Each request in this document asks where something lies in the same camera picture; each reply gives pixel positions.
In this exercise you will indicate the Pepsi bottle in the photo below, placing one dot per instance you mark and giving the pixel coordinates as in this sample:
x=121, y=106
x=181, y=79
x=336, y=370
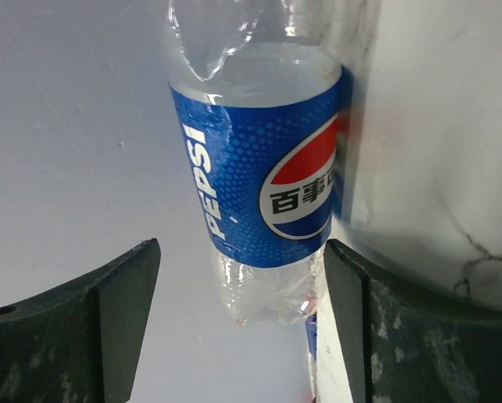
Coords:
x=259, y=90

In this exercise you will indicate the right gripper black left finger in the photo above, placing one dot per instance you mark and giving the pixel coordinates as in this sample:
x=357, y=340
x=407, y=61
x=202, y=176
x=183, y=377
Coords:
x=80, y=341

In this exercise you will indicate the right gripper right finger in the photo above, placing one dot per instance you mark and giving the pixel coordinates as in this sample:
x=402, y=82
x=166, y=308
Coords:
x=404, y=343

